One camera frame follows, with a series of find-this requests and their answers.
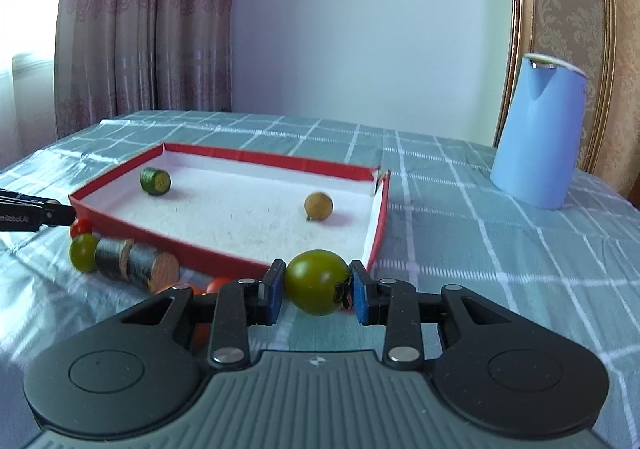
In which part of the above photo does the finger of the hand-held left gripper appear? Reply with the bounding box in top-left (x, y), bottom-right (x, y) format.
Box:
top-left (0, 189), bottom-right (77, 233)

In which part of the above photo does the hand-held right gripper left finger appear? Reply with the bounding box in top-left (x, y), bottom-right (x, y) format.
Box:
top-left (120, 259), bottom-right (288, 371)

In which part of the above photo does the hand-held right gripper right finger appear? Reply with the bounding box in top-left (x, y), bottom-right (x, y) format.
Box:
top-left (349, 260), bottom-right (513, 370)

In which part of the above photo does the large green tomato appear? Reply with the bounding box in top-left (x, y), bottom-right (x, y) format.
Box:
top-left (284, 250), bottom-right (351, 316)

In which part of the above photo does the small green tomato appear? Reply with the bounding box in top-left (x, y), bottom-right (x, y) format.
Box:
top-left (69, 233), bottom-right (100, 274)

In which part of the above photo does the orange tangerine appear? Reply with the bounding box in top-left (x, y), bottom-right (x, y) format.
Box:
top-left (154, 283), bottom-right (213, 347)

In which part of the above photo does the red cardboard box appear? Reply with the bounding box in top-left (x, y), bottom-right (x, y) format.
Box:
top-left (68, 143), bottom-right (392, 280)

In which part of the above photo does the dark sugarcane piece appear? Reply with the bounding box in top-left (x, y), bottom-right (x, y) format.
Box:
top-left (94, 236), bottom-right (135, 280)
top-left (122, 249), bottom-right (181, 295)

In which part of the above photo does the brown round fruit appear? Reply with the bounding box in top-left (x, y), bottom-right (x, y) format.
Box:
top-left (304, 192), bottom-right (334, 222)

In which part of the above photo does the teal checked tablecloth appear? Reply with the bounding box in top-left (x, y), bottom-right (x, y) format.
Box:
top-left (0, 110), bottom-right (640, 449)

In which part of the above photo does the green cucumber piece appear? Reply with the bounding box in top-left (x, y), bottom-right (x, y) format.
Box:
top-left (140, 167), bottom-right (172, 196)

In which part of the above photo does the brown patterned curtain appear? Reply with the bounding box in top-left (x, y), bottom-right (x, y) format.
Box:
top-left (54, 0), bottom-right (237, 140)

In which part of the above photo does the blue kettle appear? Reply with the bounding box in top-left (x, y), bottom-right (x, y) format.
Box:
top-left (490, 54), bottom-right (588, 210)

